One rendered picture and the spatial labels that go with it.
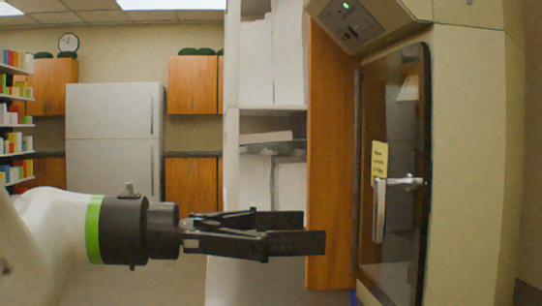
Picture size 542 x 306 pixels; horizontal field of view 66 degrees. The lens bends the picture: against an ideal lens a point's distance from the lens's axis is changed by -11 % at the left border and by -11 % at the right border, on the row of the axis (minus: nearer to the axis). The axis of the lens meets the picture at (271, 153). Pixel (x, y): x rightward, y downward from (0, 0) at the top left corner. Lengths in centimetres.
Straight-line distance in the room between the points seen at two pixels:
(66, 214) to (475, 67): 55
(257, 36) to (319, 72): 106
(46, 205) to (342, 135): 59
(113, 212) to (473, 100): 48
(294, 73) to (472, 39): 128
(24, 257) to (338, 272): 67
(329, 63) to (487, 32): 39
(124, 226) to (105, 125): 502
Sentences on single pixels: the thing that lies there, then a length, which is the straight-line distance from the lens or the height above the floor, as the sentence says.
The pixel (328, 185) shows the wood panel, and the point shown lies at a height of 116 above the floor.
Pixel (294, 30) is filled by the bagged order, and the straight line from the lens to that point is 187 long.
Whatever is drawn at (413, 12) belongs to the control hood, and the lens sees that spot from 61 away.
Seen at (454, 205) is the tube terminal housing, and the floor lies 117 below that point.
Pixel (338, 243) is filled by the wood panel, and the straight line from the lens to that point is 97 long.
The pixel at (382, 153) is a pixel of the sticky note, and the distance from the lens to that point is 75.
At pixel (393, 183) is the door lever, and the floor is 120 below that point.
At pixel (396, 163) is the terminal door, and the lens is 70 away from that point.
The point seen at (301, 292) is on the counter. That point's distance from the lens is 97.
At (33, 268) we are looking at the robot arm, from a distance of 51.
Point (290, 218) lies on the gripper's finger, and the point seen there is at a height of 114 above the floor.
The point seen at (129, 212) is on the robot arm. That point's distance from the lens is 58.
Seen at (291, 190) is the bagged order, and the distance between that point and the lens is 186.
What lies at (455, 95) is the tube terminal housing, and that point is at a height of 132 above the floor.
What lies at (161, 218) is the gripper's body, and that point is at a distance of 58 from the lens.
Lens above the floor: 127
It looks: 3 degrees down
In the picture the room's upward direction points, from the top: straight up
